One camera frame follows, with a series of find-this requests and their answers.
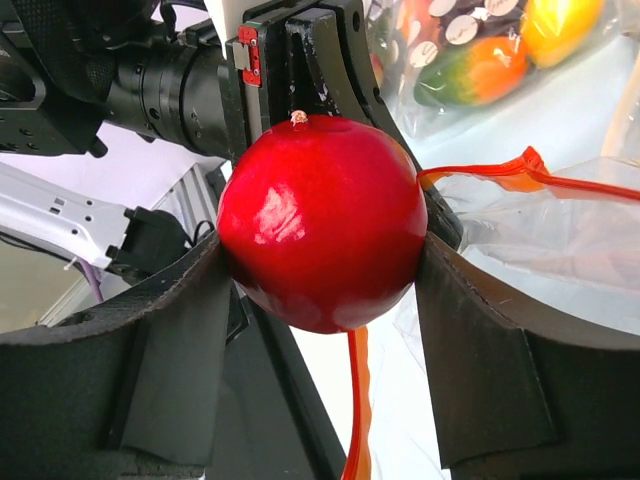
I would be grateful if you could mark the polka dot bag middle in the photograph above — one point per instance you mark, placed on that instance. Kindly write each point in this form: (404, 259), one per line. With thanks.
(438, 63)

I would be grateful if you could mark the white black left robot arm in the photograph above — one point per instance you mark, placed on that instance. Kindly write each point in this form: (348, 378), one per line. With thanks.
(68, 67)

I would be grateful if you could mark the clear orange-zip plastic bag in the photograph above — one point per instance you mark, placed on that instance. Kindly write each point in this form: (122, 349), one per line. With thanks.
(569, 239)

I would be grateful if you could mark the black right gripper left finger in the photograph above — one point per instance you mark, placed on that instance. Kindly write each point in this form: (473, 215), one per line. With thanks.
(128, 387)

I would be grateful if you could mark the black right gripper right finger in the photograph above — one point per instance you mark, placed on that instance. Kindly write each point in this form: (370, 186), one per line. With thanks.
(519, 389)

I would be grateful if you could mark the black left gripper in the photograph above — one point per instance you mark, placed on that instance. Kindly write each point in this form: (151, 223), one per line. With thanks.
(216, 86)

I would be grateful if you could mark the red fake apple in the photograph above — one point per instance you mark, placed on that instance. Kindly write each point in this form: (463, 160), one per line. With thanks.
(323, 222)

